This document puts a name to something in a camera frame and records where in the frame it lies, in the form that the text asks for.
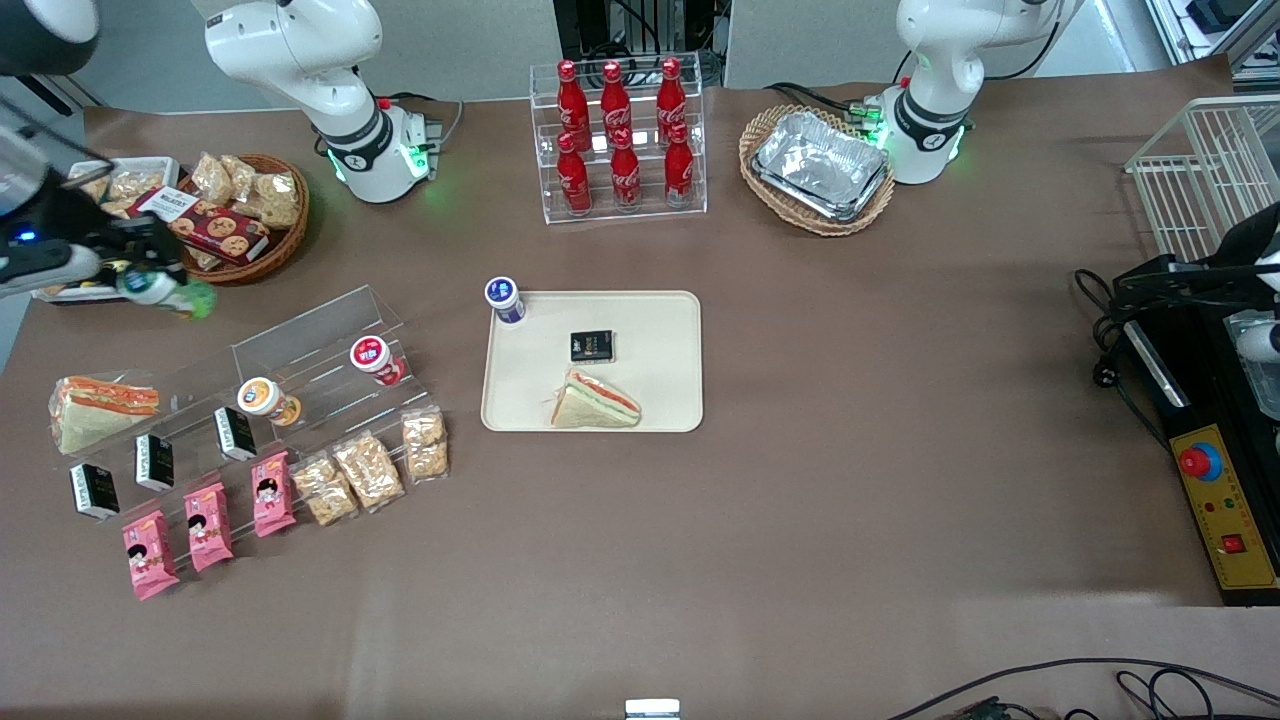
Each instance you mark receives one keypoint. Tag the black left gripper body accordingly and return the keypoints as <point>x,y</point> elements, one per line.
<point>1238,246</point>

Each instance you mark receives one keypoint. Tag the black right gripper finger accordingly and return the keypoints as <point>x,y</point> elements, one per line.
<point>165,250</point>
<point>118,272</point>

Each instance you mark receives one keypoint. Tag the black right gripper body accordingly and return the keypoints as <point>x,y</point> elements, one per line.
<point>68,212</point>

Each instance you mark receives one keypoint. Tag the green gum bottle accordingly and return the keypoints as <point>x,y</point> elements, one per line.
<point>175,295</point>

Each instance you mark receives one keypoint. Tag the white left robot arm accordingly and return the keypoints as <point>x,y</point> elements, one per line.
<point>940,60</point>

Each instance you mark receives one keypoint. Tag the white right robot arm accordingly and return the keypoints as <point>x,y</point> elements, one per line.
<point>300,40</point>

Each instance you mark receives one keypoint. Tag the white rectangular snack tray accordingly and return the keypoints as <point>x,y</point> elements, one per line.
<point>165,170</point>

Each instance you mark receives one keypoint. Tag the orange gum bottle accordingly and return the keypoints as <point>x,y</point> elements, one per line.
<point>260,397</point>

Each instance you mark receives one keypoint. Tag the red gum bottle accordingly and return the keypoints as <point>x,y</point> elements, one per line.
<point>372,355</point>

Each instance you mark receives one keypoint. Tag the blue gum bottle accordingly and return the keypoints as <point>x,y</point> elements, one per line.
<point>503,296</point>

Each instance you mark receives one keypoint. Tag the beige plastic tray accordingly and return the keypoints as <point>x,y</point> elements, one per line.
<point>660,340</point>

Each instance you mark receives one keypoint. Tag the clear nut brittle packet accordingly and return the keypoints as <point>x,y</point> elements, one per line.
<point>135,184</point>
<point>425,445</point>
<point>325,490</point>
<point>120,207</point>
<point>275,200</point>
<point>368,470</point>
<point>212,178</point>
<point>242,172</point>
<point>95,185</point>

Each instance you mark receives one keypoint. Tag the red cookie box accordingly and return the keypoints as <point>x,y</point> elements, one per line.
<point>215,230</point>

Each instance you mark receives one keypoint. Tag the round brown wicker basket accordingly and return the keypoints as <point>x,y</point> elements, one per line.
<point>285,245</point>

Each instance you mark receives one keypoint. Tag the triangle sandwich in wrap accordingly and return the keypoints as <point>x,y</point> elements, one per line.
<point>95,410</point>
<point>590,405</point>

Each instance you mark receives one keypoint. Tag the black control box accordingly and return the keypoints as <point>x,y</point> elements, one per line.
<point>1200,390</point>

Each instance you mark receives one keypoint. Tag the clear acrylic tiered shelf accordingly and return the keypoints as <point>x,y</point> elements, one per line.
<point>310,330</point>

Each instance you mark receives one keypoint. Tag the black white snack box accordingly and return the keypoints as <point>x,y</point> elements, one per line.
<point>95,490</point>
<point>155,462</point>
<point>236,434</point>

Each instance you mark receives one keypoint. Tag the red emergency stop button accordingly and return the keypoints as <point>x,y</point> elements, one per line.
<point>1198,462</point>

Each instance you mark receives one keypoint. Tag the pink snack packet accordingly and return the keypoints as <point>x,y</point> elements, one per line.
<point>272,495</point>
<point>208,528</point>
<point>150,555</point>

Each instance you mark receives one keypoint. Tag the yellow control panel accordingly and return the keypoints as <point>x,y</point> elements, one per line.
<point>1235,510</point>

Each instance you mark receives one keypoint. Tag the red cola bottle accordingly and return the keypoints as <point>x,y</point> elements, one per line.
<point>626,175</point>
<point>671,95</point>
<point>574,180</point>
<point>615,100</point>
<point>571,100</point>
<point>679,170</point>

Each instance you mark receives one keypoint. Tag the silver foil container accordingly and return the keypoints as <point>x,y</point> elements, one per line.
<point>820,165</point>

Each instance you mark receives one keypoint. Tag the oval light wicker basket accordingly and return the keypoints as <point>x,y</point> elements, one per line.
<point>810,222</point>

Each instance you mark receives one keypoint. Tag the black chocolate box gold print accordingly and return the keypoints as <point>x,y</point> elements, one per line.
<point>592,346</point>

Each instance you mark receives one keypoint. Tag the clear acrylic bottle rack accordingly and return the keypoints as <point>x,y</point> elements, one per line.
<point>620,205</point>

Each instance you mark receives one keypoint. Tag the black equipment rack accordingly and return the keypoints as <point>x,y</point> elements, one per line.
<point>640,25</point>

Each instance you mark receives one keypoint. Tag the small silver white object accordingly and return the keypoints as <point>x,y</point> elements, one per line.
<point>652,710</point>

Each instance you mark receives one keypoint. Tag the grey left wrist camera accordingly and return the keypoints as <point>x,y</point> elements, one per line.
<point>1260,342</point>

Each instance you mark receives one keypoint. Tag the aluminium frame shelf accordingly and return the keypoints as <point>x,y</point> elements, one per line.
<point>1215,30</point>

